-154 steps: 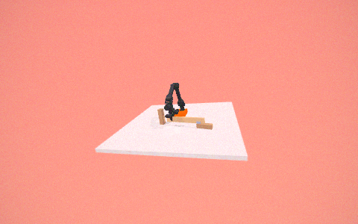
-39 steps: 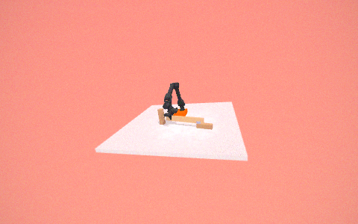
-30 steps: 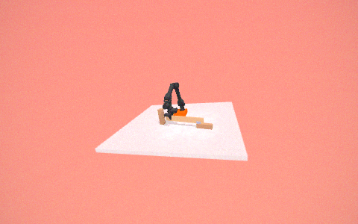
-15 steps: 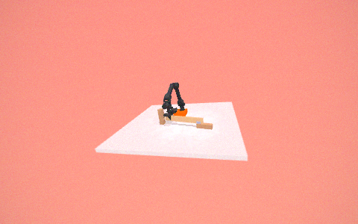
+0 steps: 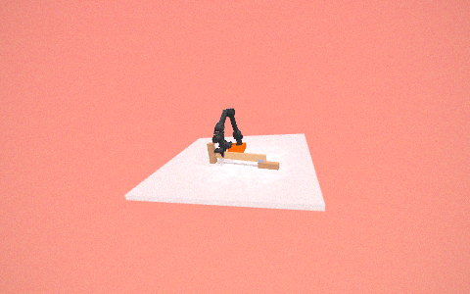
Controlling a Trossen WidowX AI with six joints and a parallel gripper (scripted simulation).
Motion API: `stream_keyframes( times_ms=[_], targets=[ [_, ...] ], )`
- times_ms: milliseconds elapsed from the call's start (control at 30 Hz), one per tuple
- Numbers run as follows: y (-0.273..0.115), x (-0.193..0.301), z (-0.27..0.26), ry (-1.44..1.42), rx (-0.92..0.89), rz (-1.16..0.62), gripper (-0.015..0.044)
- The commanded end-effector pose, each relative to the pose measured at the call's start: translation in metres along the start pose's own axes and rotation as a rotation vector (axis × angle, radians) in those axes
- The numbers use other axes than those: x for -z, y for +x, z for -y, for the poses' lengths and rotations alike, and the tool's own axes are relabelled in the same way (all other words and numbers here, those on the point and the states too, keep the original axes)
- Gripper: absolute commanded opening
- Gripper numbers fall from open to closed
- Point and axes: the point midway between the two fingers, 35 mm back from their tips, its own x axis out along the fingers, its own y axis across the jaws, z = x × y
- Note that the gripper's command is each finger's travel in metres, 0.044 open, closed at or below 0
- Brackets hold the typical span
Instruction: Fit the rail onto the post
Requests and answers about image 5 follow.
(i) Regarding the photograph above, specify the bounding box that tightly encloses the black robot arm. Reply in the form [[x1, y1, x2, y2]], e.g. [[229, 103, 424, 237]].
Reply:
[[211, 108, 244, 149]]

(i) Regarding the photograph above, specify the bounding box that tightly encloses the long wooden rail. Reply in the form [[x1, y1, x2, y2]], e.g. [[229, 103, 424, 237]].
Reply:
[[216, 151, 266, 163]]

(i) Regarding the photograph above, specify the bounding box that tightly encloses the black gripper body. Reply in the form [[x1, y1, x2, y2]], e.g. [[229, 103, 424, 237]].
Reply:
[[214, 139, 225, 153]]

